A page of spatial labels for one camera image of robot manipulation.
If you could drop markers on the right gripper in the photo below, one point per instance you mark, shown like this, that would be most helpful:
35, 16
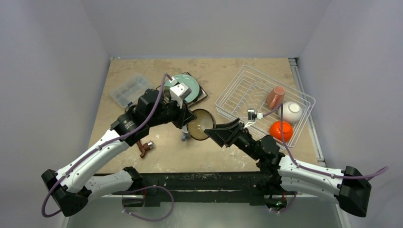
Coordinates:
235, 132

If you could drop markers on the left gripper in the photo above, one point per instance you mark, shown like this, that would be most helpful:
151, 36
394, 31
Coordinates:
184, 115

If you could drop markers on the brown glazed bowl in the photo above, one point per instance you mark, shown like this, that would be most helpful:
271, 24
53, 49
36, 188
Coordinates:
204, 120

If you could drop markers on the orange bowl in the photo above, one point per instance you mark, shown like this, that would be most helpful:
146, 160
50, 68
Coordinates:
279, 128

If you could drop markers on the pink floral mug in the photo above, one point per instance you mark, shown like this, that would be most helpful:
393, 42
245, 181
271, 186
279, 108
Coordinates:
275, 97

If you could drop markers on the white bowl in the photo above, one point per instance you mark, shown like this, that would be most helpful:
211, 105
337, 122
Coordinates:
292, 112

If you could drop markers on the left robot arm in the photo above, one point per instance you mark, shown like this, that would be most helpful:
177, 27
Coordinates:
76, 184

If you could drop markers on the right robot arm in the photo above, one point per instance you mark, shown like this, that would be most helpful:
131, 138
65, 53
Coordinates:
346, 187

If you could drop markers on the grey blue mug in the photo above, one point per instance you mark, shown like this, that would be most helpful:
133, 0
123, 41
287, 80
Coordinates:
184, 137

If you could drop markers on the teal round plate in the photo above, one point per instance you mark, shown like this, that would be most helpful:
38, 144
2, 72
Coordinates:
183, 87

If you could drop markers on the brown pipe fitting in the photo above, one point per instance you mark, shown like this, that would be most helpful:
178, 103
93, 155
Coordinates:
145, 147

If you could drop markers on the clear plastic organizer box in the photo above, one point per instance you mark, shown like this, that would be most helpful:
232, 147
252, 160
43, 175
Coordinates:
128, 92

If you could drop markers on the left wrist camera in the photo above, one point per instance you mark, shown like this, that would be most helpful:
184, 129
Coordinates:
179, 92

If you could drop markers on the white wire dish rack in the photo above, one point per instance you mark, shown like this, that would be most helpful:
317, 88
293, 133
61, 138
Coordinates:
250, 88

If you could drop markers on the black base frame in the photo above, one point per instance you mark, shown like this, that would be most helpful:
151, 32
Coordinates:
251, 187

